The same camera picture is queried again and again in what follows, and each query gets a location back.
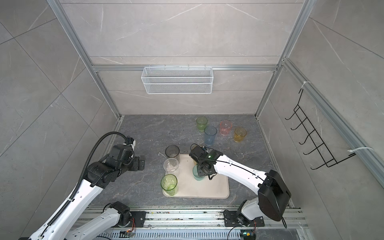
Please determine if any teal textured cup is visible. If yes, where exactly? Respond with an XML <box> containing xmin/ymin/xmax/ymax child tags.
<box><xmin>193</xmin><ymin>165</ymin><xmax>205</xmax><ymax>181</ymax></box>

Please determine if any blue tumbler glass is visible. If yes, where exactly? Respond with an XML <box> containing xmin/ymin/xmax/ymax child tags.
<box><xmin>204</xmin><ymin>126</ymin><xmax>218</xmax><ymax>146</ymax></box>

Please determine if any dark grey tumbler glass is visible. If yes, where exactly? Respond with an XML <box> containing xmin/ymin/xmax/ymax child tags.
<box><xmin>165</xmin><ymin>145</ymin><xmax>180</xmax><ymax>162</ymax></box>

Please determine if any beige plastic tray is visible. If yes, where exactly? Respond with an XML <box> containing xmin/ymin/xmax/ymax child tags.
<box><xmin>162</xmin><ymin>154</ymin><xmax>230</xmax><ymax>199</ymax></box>

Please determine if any clear tumbler glass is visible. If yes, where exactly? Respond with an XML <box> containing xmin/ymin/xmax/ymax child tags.
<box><xmin>163</xmin><ymin>158</ymin><xmax>180</xmax><ymax>176</ymax></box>

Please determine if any small green glass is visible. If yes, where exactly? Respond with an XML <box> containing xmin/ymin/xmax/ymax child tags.
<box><xmin>196</xmin><ymin>116</ymin><xmax>208</xmax><ymax>132</ymax></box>

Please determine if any pink glass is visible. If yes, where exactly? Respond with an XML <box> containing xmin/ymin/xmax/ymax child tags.
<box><xmin>220</xmin><ymin>121</ymin><xmax>233</xmax><ymax>136</ymax></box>

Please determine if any short yellow glass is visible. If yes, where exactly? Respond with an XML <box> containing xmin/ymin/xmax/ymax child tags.
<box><xmin>234</xmin><ymin>127</ymin><xmax>247</xmax><ymax>143</ymax></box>

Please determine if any tall green tumbler glass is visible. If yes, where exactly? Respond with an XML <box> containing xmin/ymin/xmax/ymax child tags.
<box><xmin>161</xmin><ymin>174</ymin><xmax>178</xmax><ymax>196</ymax></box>

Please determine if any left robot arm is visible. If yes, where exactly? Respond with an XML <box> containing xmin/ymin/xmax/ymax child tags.
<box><xmin>29</xmin><ymin>142</ymin><xmax>145</xmax><ymax>240</ymax></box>

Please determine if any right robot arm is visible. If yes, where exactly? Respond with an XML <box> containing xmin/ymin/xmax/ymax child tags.
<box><xmin>189</xmin><ymin>144</ymin><xmax>292</xmax><ymax>226</ymax></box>

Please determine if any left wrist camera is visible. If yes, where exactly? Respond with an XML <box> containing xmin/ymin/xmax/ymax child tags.
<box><xmin>126</xmin><ymin>137</ymin><xmax>136</xmax><ymax>149</ymax></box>

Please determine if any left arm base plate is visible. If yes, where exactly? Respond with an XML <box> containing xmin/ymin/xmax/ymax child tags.
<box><xmin>117</xmin><ymin>211</ymin><xmax>147</xmax><ymax>228</ymax></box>

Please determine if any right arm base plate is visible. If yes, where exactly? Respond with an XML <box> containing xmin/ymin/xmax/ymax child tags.
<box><xmin>223</xmin><ymin>210</ymin><xmax>265</xmax><ymax>227</ymax></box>

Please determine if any aluminium mounting rail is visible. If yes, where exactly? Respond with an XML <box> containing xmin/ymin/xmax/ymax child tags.
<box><xmin>70</xmin><ymin>208</ymin><xmax>309</xmax><ymax>230</ymax></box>

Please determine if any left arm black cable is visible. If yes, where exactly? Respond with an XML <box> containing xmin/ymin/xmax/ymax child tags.
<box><xmin>68</xmin><ymin>131</ymin><xmax>130</xmax><ymax>202</ymax></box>

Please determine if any white wire mesh basket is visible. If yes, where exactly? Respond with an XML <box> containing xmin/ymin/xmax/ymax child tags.
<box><xmin>141</xmin><ymin>67</ymin><xmax>214</xmax><ymax>95</ymax></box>

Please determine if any black wire hook rack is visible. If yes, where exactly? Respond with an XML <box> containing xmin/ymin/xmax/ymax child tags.
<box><xmin>285</xmin><ymin>89</ymin><xmax>356</xmax><ymax>171</ymax></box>

